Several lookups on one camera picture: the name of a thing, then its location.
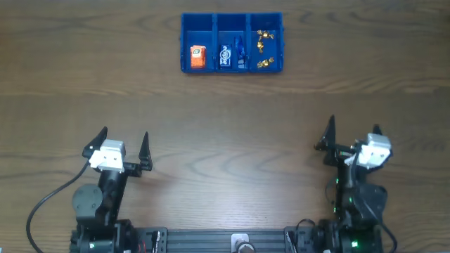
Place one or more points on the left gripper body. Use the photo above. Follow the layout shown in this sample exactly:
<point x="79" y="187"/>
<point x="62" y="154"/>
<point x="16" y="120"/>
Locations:
<point x="131" y="168"/>

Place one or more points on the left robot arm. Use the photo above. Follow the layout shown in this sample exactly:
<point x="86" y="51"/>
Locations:
<point x="88" y="202"/>

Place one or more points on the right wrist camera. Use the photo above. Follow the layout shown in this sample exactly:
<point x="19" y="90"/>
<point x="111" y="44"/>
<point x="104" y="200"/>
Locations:
<point x="372" y="151"/>

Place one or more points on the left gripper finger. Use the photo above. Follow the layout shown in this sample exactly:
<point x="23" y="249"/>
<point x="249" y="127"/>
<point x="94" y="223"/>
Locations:
<point x="95" y="142"/>
<point x="145" y="156"/>

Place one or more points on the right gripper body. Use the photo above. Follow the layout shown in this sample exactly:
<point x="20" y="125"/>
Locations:
<point x="339" y="156"/>

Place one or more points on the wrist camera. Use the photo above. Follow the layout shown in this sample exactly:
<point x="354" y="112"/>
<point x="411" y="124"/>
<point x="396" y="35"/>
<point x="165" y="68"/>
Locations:
<point x="372" y="151"/>
<point x="107" y="156"/>

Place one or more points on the blue candy pack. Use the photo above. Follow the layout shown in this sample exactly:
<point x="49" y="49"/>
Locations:
<point x="225" y="56"/>
<point x="240" y="49"/>

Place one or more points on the mounting rail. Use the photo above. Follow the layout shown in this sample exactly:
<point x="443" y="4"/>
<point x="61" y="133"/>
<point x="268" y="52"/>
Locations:
<point x="204" y="240"/>

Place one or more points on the orange candy box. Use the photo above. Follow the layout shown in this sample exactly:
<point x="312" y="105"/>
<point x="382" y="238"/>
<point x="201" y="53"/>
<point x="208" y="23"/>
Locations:
<point x="198" y="58"/>

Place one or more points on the gold candy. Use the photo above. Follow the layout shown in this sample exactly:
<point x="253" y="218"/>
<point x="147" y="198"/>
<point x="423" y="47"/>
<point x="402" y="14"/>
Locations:
<point x="265" y="34"/>
<point x="265" y="63"/>
<point x="260" y="46"/>

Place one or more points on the blue tray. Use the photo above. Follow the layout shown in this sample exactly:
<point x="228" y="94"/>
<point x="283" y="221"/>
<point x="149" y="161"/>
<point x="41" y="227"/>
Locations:
<point x="231" y="21"/>

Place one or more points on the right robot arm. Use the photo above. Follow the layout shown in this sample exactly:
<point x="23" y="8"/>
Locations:
<point x="365" y="204"/>

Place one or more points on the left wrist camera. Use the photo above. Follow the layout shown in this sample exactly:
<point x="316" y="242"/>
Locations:
<point x="107" y="156"/>

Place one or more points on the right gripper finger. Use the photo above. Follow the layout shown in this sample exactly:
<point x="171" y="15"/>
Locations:
<point x="329" y="138"/>
<point x="377" y="129"/>

